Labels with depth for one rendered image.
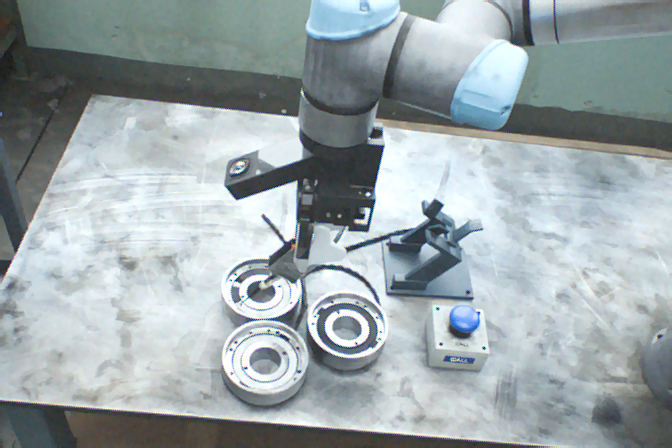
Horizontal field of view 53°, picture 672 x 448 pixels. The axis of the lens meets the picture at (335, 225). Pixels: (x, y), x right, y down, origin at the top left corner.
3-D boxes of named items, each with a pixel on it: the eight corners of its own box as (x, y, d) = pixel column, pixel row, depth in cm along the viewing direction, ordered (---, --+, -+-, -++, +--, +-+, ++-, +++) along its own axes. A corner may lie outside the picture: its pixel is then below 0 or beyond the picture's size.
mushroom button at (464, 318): (443, 348, 88) (452, 326, 85) (440, 323, 91) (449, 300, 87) (472, 351, 88) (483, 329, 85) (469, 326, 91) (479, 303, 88)
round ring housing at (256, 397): (274, 426, 81) (276, 410, 78) (204, 381, 84) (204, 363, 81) (321, 364, 87) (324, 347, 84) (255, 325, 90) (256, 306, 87)
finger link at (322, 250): (341, 291, 80) (352, 233, 74) (292, 288, 80) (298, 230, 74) (340, 272, 83) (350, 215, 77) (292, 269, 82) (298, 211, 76)
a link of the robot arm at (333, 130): (300, 112, 62) (301, 62, 67) (296, 150, 65) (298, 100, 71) (381, 119, 62) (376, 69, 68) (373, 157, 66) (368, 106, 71)
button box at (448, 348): (428, 368, 89) (436, 347, 85) (425, 323, 94) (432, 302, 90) (488, 373, 89) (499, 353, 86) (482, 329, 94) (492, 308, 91)
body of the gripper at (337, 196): (367, 239, 74) (387, 156, 66) (289, 233, 73) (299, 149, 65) (364, 191, 80) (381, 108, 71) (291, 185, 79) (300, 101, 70)
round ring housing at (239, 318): (265, 350, 88) (267, 332, 85) (205, 308, 91) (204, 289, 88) (313, 301, 94) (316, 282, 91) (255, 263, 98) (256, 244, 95)
